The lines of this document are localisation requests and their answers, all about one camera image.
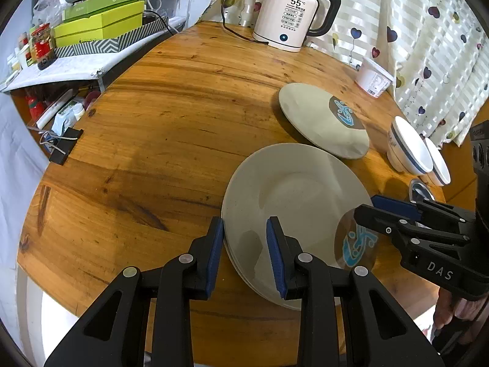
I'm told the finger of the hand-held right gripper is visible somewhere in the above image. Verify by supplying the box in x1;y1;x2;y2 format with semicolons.
371;195;476;227
353;204;471;254

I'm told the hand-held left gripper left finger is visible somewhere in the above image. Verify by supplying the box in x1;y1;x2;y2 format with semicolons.
44;216;224;367

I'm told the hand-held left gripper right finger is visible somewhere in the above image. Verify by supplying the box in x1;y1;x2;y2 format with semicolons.
265;216;446;367

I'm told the white bowl with blue stripe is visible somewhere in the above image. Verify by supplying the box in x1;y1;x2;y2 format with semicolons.
423;138;451;187
387;116;434;175

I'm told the grey plate with blue print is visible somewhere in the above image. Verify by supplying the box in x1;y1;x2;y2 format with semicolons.
222;143;379;276

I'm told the grey plate with dark base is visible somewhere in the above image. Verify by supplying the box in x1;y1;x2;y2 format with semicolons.
278;83;370;160

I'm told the person's right hand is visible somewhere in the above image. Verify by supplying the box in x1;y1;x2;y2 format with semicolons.
433;286;489;347

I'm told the round metal table grommet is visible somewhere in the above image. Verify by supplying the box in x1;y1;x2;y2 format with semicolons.
409;179;436;201

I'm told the white yogurt tub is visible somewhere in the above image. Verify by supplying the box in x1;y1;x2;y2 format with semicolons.
355;57;395;98

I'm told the heart print striped curtain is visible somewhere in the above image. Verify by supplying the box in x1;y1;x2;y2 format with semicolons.
199;0;489;148

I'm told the black binder clip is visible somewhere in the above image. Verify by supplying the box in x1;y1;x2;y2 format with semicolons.
49;128;84;166

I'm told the white electric kettle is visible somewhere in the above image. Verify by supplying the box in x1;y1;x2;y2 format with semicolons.
252;0;342;53

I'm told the chevron pattern box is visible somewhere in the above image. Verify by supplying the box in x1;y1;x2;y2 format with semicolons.
55;18;173;59

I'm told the white shelf board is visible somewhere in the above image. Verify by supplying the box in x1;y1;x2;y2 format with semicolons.
0;31;180;93

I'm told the lime green box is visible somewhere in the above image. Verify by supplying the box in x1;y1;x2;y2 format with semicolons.
53;1;146;48

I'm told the red label jar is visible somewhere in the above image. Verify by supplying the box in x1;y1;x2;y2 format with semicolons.
30;23;57;70

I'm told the dark green flat box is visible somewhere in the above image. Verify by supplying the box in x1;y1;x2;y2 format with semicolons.
61;0;140;22

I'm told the clear plastic bag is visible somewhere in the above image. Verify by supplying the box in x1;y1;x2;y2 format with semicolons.
32;0;62;27

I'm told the black kettle cable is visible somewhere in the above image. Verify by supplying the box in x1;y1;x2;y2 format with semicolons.
221;0;270;44

